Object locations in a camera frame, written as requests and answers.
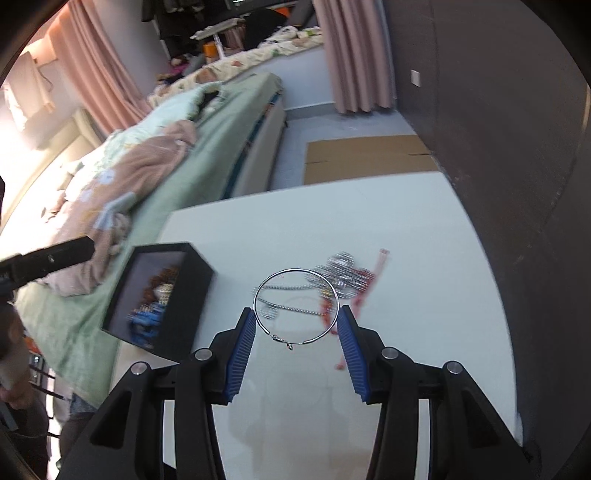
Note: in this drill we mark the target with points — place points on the white drying rack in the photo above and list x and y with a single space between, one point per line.
217 32

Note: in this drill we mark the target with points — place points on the flat cardboard sheets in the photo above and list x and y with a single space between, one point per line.
364 157

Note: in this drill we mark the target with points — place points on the white low table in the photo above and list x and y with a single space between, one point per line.
415 323

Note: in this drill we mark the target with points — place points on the pile of plush toys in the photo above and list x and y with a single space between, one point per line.
180 69

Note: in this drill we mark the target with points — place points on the pink floral blanket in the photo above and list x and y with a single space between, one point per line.
138 170

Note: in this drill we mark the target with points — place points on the beige padded headboard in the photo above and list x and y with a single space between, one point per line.
51 161

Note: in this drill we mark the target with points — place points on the green bedsheet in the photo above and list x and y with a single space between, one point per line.
194 175

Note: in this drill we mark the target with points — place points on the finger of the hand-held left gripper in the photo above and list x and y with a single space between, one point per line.
51 258

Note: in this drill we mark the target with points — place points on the black bag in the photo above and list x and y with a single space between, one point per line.
268 25

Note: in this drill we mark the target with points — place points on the beige bed base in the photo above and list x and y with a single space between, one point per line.
263 147

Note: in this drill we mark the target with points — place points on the black square box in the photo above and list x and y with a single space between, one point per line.
184 318

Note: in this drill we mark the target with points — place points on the hanging dark clothes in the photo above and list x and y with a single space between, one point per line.
168 23

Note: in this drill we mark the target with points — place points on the person's left hand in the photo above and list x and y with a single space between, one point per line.
14 360

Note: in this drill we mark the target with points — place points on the floral window seat cushion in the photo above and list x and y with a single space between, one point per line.
258 53

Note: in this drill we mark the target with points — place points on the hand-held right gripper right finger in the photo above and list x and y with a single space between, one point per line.
353 360

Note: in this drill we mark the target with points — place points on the large silver hoop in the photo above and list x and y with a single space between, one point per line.
295 270

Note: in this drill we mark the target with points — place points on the hanging white garment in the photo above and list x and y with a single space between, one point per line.
27 92

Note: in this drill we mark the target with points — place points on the white wall socket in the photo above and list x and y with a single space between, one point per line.
415 78

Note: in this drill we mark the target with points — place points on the pale green floral quilt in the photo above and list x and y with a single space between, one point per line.
171 104

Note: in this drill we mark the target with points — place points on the pink curtain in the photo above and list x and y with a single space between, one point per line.
355 50
101 64

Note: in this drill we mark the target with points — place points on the dark brown wardrobe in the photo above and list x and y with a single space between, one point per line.
508 138

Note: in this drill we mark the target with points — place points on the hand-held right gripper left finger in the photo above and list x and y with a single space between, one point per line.
240 360

